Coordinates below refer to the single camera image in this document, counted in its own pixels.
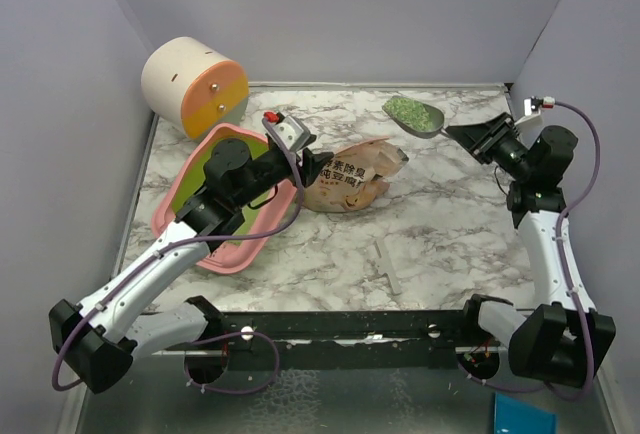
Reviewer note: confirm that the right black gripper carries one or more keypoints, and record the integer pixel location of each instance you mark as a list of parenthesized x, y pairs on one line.
[(496, 130)]

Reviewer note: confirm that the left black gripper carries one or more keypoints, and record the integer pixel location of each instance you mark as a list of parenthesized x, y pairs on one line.
[(312, 164)]

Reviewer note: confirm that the beige cat litter bag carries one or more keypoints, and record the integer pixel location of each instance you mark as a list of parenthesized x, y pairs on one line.
[(355, 177)]

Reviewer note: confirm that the clear bag sealing clip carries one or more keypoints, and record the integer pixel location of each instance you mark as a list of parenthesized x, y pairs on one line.
[(385, 267)]

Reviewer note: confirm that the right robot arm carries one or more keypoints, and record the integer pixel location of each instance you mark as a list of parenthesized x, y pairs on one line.
[(565, 339)]

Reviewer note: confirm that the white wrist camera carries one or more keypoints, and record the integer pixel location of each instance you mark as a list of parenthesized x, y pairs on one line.
[(532, 115), (294, 133)]

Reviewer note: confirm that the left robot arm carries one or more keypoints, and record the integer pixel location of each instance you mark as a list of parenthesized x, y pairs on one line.
[(101, 336)]

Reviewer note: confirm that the metal litter scoop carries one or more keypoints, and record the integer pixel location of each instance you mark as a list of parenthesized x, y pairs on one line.
[(416, 118)]

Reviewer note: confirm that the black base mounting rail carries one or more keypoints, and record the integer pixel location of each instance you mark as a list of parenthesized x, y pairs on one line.
[(331, 340)]

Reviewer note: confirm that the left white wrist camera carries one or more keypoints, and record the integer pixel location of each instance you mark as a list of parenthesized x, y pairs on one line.
[(294, 133)]

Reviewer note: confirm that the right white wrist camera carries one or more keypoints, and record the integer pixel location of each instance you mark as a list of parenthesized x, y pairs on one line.
[(532, 115)]

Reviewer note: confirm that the blue plastic object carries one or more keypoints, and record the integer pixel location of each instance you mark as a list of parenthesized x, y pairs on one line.
[(512, 416)]

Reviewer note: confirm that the cream orange cylindrical container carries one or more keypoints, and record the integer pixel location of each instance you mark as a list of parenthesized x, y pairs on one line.
[(194, 87)]

